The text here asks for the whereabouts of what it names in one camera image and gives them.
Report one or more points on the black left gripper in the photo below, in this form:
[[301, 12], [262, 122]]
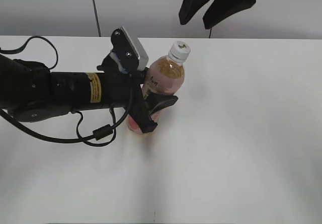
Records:
[[123, 90]]

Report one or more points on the pink peach tea bottle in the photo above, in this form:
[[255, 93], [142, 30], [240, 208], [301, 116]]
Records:
[[165, 76]]

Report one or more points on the white bottle cap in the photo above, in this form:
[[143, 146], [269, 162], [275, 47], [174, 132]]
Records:
[[180, 50]]

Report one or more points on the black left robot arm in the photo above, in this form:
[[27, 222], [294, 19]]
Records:
[[30, 92]]

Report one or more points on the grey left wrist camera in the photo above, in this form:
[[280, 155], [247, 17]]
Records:
[[127, 52]]

